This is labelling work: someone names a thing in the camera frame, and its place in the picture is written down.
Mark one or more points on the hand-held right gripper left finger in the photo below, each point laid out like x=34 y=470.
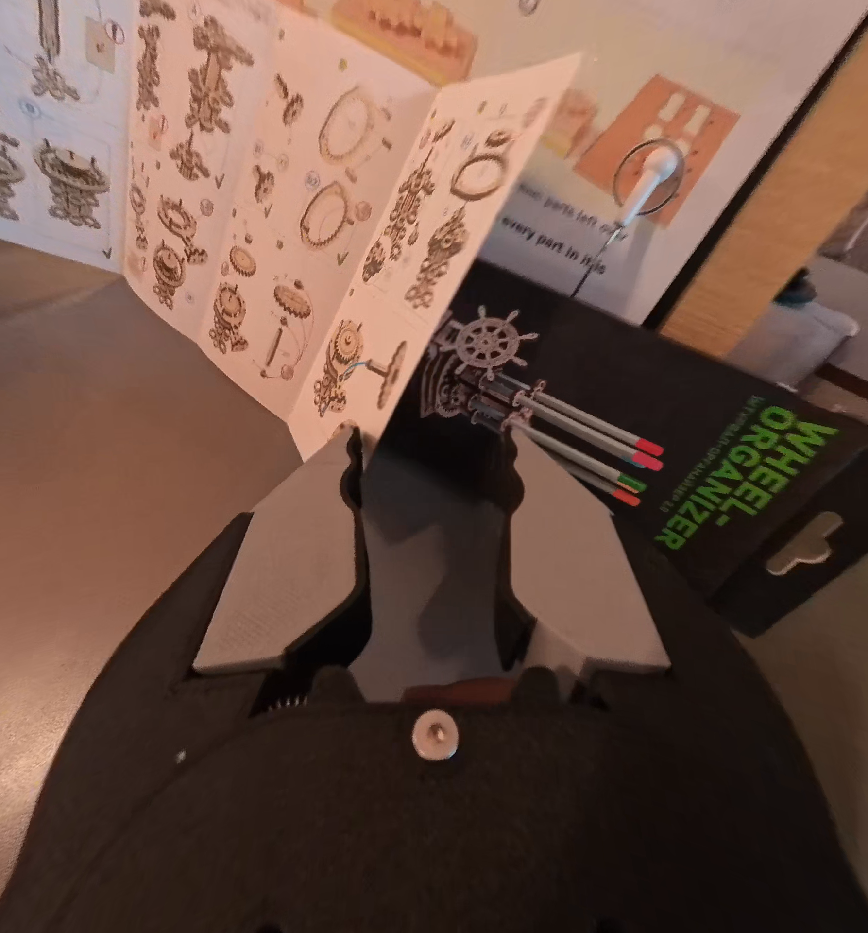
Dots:
x=281 y=583

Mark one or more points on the black model kit box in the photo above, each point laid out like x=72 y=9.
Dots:
x=696 y=408

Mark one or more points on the paper instruction booklet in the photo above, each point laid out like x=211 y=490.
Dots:
x=259 y=182

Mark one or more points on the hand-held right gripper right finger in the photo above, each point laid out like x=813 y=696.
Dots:
x=587 y=583

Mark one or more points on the white instruction sign board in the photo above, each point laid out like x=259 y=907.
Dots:
x=732 y=44

